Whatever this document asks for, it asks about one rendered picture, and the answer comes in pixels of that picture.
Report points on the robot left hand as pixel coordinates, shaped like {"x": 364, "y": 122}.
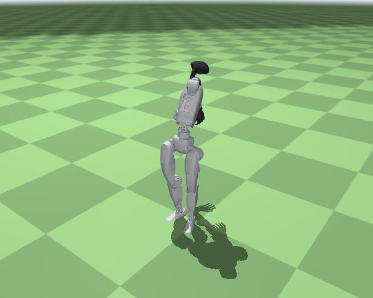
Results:
{"x": 200, "y": 117}

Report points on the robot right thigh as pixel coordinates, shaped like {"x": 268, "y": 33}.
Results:
{"x": 167, "y": 161}

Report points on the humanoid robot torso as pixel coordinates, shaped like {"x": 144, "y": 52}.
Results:
{"x": 187, "y": 112}

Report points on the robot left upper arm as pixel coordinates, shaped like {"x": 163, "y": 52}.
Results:
{"x": 193, "y": 85}

